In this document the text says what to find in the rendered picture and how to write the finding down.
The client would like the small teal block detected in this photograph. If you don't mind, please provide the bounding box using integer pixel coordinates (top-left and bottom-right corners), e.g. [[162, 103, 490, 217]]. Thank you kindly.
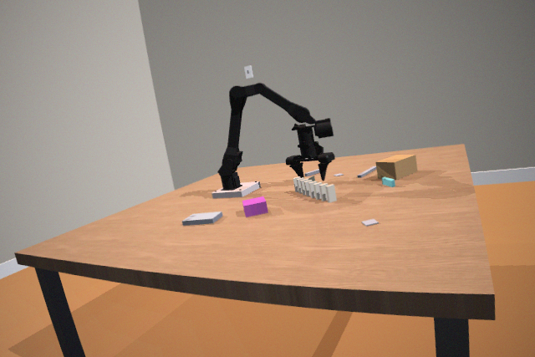
[[381, 177, 395, 187]]

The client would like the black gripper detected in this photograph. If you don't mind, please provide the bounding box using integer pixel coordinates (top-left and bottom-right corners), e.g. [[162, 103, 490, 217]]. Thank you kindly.
[[286, 139, 334, 181]]

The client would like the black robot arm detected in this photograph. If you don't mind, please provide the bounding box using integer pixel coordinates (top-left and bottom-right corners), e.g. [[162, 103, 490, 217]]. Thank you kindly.
[[218, 83, 333, 191]]

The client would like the pink square block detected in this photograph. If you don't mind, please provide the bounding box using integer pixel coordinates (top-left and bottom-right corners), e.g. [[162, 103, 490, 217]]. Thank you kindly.
[[242, 196, 268, 217]]

